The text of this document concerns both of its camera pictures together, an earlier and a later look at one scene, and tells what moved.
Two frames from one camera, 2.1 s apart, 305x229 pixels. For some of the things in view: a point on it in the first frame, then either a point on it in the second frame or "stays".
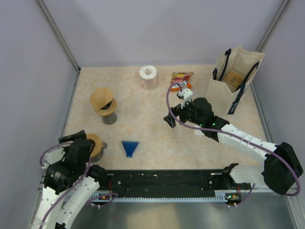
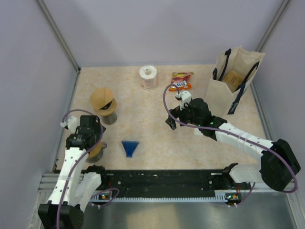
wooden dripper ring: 109,110 stays
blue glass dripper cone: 129,147 stays
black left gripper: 70,138 to 97,131
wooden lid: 101,96 stays
